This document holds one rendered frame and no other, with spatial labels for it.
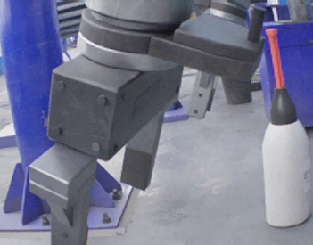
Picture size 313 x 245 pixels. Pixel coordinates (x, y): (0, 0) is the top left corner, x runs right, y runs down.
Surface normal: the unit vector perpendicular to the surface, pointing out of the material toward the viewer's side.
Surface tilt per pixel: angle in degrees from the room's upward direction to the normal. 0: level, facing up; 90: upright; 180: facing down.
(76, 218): 98
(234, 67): 105
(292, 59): 90
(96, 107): 98
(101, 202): 90
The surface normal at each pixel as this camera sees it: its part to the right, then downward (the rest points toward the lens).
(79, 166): 0.17, -0.87
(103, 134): -0.37, 0.37
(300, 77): -0.09, 0.22
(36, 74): 0.34, 0.14
